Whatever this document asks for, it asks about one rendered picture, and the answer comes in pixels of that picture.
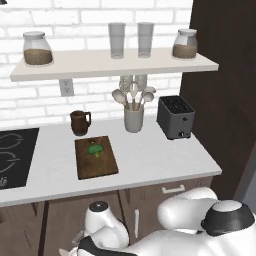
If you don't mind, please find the dark brown tall cabinet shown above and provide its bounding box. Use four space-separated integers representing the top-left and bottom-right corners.
179 0 256 202

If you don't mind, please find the white cupboard door handle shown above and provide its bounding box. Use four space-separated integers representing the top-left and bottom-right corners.
133 208 141 240

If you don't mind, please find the black hob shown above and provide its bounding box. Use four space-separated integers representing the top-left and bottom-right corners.
0 127 40 191

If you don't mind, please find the clear drinking glass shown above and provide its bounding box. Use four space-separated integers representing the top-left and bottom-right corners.
136 21 155 59
107 22 127 60

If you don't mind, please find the brown wooden cutting board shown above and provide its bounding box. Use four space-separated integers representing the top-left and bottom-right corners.
74 135 120 181

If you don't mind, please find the brown drawer front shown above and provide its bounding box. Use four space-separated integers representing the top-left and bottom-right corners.
127 176 214 202

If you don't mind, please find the white utensil pot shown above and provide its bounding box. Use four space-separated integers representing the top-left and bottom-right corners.
123 103 145 134

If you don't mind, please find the white wall shelf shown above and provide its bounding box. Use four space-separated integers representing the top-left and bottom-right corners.
9 47 220 83

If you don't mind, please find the white drawer handle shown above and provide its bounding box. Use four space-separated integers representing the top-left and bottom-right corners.
161 183 186 195

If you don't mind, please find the brown jug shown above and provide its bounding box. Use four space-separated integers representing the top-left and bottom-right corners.
69 109 92 137

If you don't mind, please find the green broccoli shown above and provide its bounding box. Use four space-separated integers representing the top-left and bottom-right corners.
87 143 104 158

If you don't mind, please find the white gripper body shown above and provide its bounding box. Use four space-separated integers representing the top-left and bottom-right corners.
58 246 80 256

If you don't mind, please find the white wall socket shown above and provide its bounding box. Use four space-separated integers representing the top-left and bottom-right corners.
58 78 75 98

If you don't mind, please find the grey toaster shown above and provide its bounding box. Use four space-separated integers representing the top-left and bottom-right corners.
156 95 196 141

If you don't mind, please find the brown cupboard door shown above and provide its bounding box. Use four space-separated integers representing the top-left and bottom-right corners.
42 190 125 256
0 200 46 256
118 189 174 246

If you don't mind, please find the glass jar with brown filling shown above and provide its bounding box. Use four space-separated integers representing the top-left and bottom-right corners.
22 30 54 67
171 28 199 60

